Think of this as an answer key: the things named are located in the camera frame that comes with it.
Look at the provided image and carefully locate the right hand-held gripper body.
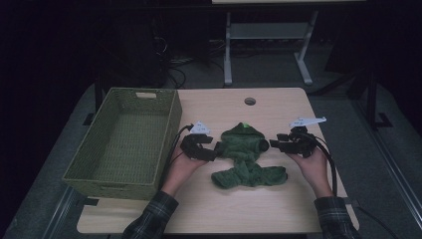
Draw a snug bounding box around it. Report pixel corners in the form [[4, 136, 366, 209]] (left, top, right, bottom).
[[288, 116, 327, 159]]

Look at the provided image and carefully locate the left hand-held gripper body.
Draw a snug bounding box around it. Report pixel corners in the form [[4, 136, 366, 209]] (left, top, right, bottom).
[[180, 120, 212, 160]]

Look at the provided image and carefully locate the green plush dinosaur garment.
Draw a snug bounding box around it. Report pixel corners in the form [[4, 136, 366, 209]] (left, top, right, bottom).
[[210, 121, 289, 190]]

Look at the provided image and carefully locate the green woven basket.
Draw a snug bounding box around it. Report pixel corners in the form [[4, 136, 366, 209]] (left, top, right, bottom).
[[62, 87, 183, 201]]

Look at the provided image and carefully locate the person's left hand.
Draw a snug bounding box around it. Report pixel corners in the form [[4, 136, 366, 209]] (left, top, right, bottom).
[[161, 147, 209, 197]]

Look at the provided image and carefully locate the person's right hand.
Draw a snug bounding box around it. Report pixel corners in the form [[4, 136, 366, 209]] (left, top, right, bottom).
[[287, 146, 334, 199]]

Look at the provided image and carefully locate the black stand leg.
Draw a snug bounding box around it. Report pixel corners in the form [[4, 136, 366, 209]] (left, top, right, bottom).
[[308, 64, 394, 131]]

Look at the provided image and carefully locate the left hand-held gripper black cable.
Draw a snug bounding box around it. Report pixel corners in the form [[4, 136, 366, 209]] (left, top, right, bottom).
[[158, 123, 195, 191]]

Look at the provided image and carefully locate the hand-held gripper black cable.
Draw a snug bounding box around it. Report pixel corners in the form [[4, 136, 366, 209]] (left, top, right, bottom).
[[158, 123, 195, 191], [306, 131, 339, 197]]

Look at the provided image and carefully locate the right hand-held gripper black cable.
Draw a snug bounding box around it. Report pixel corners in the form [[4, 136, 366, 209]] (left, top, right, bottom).
[[306, 131, 339, 197]]

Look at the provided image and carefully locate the tangle of dark floor cables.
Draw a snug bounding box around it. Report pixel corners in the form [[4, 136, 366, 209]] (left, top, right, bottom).
[[151, 33, 215, 90]]

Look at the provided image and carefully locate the metal frame rail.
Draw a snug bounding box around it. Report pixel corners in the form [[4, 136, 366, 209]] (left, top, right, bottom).
[[41, 184, 83, 239], [350, 98, 422, 231]]

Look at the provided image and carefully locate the black floor cable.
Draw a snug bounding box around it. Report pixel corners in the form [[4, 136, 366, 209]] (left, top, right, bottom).
[[355, 205, 401, 239]]

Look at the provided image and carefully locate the white metal table frame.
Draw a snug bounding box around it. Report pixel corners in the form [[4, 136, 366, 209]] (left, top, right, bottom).
[[223, 9, 319, 88]]

